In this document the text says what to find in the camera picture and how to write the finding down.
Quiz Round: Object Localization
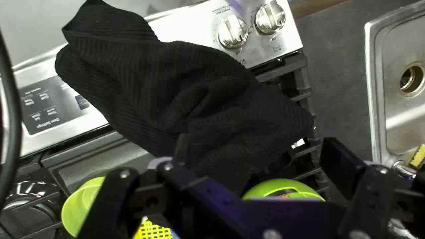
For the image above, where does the stainless steel sink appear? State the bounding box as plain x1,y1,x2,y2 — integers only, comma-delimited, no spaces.
363,0,425,168

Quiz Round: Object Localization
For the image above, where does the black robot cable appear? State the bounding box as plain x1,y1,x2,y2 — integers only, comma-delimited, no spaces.
0,29,24,209

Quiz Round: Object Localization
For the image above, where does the silver stove knob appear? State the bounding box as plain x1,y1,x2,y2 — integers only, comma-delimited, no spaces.
216,14,252,50
254,0,289,36

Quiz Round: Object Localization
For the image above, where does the black gas stove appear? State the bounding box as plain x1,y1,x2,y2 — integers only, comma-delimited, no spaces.
0,0,331,239

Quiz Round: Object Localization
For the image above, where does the yellow sponge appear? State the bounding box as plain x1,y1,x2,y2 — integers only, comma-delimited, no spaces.
408,142,425,170

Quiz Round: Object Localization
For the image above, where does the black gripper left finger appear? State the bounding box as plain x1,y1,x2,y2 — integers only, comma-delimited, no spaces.
79,166,148,239

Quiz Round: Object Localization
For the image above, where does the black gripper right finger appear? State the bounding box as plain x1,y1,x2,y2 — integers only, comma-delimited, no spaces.
340,163,403,239

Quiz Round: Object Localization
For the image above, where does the clear container with yellow strainer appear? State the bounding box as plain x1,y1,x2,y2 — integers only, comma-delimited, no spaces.
132,215,176,239

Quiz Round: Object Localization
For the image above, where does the black cloth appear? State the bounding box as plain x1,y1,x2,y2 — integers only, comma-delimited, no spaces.
54,0,317,196

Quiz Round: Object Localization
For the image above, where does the big green bowl with handle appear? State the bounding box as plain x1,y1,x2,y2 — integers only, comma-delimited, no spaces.
242,178,327,203

